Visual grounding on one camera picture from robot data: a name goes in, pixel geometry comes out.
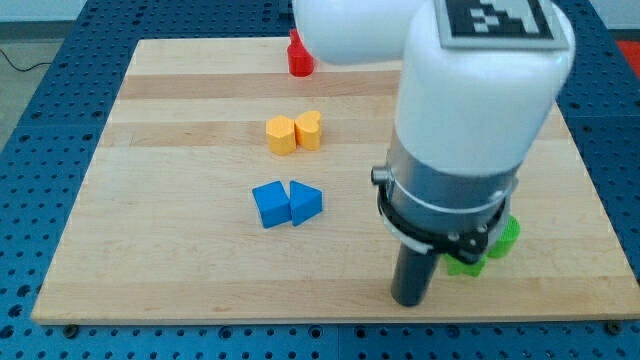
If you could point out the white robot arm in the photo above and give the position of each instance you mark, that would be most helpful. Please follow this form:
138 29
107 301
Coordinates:
478 80

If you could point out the yellow hexagon block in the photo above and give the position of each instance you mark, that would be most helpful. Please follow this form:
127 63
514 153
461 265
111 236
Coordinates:
280 135

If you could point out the blue triangle block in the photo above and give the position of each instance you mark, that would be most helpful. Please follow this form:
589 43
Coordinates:
305 202

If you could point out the blue cube block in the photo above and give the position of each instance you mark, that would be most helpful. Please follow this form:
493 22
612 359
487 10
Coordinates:
273 204

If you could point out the yellow heart block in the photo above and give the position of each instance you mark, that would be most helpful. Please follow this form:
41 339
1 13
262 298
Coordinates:
308 130

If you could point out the wooden board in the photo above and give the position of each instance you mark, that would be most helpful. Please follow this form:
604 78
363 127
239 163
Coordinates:
165 229

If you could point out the red block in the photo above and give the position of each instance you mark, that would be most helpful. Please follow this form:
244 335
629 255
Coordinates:
300 61

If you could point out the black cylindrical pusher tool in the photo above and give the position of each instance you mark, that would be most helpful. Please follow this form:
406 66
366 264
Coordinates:
412 275

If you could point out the green star block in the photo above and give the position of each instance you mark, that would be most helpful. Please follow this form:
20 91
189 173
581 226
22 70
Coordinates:
455 267

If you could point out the green cylinder block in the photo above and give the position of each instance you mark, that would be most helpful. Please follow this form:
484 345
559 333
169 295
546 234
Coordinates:
507 239

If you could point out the fiducial marker tag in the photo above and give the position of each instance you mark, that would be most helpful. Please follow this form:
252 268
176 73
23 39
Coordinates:
499 24

